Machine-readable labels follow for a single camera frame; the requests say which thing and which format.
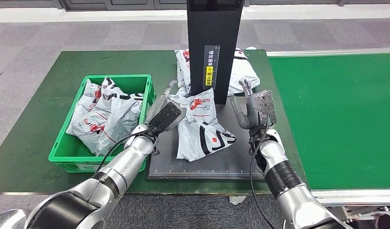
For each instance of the white printed parcel bag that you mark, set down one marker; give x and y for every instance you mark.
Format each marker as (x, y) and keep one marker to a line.
(125, 117)
(201, 139)
(84, 126)

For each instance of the green conveyor belt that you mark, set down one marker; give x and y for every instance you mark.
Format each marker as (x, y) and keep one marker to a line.
(340, 110)

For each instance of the white table foot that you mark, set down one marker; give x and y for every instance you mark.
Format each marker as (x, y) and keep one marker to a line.
(237, 200)

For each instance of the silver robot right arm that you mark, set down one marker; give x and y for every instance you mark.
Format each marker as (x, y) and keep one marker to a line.
(283, 180)

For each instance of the white parcel bag red print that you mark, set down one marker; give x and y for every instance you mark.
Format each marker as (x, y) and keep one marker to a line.
(182, 68)

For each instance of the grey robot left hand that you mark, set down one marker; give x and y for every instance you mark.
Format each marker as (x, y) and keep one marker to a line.
(155, 109)

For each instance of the white parcel bag black stripes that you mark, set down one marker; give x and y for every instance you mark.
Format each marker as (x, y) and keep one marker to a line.
(245, 75)

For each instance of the shiny silver dome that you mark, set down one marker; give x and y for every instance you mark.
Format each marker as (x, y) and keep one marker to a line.
(8, 220)

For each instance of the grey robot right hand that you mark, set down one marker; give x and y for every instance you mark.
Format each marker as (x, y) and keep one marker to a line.
(252, 117)

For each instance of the small crumpled white parcel bag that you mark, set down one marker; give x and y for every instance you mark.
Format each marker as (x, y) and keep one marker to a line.
(182, 88)

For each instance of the green plastic crate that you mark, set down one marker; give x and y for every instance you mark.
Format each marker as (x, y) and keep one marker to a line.
(71, 148)

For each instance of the small white object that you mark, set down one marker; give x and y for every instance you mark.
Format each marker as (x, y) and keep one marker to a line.
(250, 48)

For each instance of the grey ruler label yellow sticker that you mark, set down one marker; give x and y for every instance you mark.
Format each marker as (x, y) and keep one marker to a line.
(210, 53)

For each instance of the black inbound scanner machine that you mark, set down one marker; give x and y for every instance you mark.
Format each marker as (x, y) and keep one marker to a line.
(214, 31)

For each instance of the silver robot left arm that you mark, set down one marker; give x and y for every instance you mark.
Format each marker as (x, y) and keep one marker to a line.
(128, 164)

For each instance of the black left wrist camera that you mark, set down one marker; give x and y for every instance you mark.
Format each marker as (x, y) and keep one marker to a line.
(165, 118)

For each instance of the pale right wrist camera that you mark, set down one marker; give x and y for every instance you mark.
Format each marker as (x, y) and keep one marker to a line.
(266, 107)

